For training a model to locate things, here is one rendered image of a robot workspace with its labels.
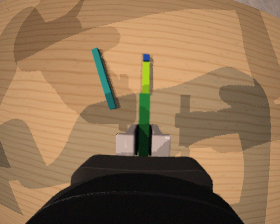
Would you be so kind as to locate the small blue cube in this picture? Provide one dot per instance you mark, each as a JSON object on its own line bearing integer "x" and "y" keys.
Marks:
{"x": 146, "y": 57}

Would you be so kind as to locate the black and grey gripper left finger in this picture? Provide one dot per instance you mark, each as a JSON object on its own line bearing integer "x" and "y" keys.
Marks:
{"x": 127, "y": 143}

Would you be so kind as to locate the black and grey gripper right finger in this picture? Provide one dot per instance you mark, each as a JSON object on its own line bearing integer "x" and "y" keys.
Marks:
{"x": 160, "y": 142}

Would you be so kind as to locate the turquoise rod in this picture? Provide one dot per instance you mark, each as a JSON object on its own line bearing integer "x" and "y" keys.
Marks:
{"x": 103, "y": 79}

